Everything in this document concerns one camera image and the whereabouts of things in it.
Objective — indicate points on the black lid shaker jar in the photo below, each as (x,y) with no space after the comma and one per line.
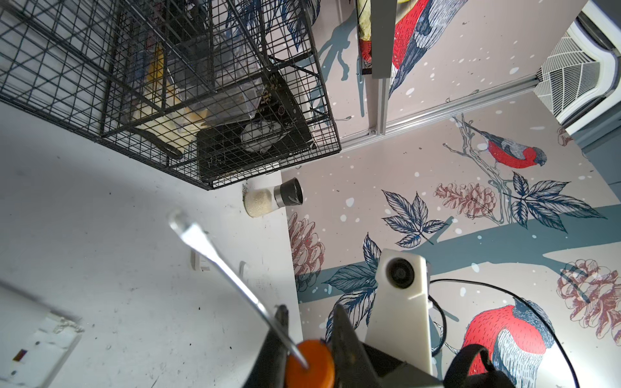
(259,202)

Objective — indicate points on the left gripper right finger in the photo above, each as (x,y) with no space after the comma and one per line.
(352,365)

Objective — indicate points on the yellow sponge in basket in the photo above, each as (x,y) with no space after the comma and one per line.
(163,120)

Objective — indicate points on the orange black screwdriver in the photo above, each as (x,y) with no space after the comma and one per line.
(310,363)

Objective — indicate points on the white battery cover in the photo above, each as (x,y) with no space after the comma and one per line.
(198,262)
(244,271)

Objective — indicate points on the black box in basket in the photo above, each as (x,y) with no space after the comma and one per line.
(277,131)

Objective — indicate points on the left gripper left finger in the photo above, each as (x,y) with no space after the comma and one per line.
(269,369)

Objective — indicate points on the black wire basket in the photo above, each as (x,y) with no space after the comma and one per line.
(211,92)

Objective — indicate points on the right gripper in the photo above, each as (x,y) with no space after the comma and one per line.
(395,373)

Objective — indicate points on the white remote control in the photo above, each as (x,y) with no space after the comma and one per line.
(35,341)

